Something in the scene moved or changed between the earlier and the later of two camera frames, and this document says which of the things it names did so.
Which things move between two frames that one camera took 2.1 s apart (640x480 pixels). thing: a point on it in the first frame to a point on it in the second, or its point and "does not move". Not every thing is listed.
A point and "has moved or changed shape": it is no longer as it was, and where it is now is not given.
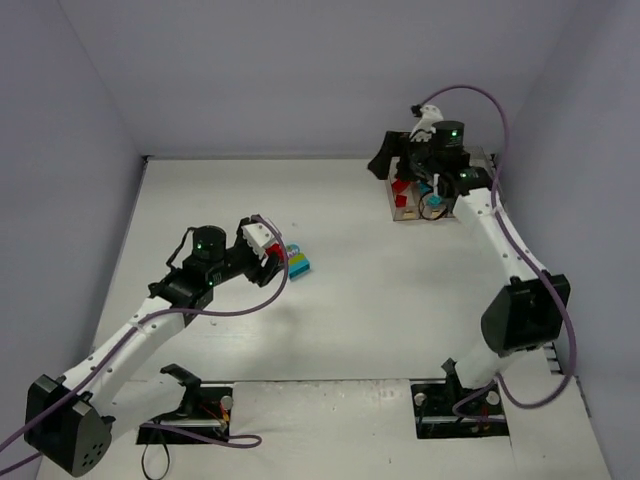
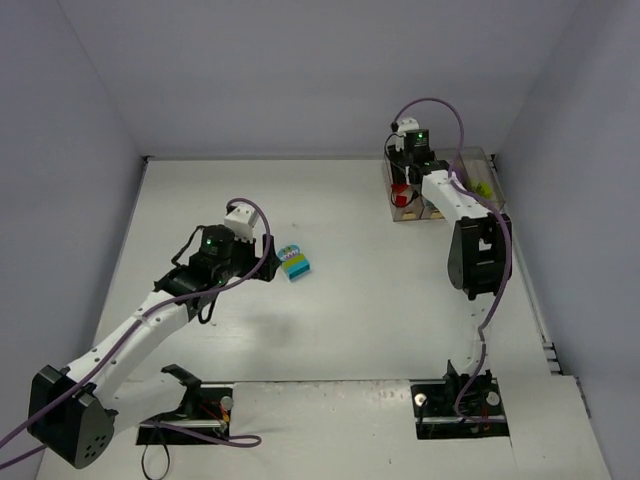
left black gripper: [261, 268] does not move
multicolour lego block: [275, 247] has moved or changed shape
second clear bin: [430, 206] does not move
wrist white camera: [423, 131] to [407, 123]
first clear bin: [404, 195] does not move
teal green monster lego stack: [298, 261] does not move
